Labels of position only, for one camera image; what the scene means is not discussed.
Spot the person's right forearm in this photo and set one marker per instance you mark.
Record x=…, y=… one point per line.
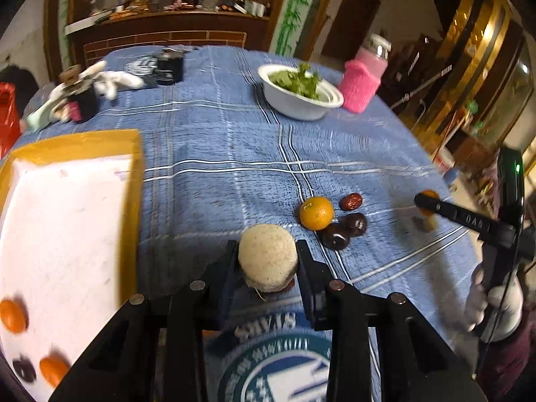
x=515, y=360

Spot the white flat box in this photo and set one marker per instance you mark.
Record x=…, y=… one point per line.
x=86, y=23

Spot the red plastic bag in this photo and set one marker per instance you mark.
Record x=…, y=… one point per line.
x=8, y=121

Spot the person's right hand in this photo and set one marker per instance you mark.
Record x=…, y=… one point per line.
x=508, y=305

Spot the black sofa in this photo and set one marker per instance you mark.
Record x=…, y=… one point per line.
x=16, y=75

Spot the dark wooden chair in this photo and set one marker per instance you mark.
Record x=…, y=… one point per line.
x=408, y=71

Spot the red jujube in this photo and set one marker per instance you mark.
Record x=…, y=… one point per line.
x=351, y=202

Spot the black jar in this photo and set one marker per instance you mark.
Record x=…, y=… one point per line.
x=169, y=71

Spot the pink sleeved bottle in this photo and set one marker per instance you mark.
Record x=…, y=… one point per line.
x=360, y=83

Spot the yellow rimmed white tray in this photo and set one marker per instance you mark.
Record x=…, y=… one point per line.
x=63, y=238

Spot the green leafy herbs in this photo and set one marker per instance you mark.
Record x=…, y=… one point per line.
x=301, y=81

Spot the brown wooden door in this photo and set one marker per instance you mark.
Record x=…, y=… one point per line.
x=349, y=25

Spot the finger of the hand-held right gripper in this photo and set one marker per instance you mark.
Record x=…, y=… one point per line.
x=435, y=207

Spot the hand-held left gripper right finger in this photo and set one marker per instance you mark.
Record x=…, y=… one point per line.
x=305, y=284

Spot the bamboo painted pillar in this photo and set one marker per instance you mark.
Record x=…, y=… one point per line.
x=293, y=8
x=65, y=12

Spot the wooden counter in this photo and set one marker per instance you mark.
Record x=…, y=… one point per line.
x=167, y=29

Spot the white bowl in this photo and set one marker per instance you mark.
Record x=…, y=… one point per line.
x=293, y=106

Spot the blue plaid tablecloth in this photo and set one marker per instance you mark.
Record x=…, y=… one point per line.
x=209, y=142

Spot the white bucket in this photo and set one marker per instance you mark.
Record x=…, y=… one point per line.
x=444, y=157

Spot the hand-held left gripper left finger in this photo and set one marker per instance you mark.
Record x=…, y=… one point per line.
x=226, y=289

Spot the small black bottle wooden cap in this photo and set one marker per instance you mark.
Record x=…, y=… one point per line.
x=83, y=100

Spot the small orange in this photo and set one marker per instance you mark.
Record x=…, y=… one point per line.
x=12, y=316
x=316, y=213
x=53, y=370
x=430, y=194

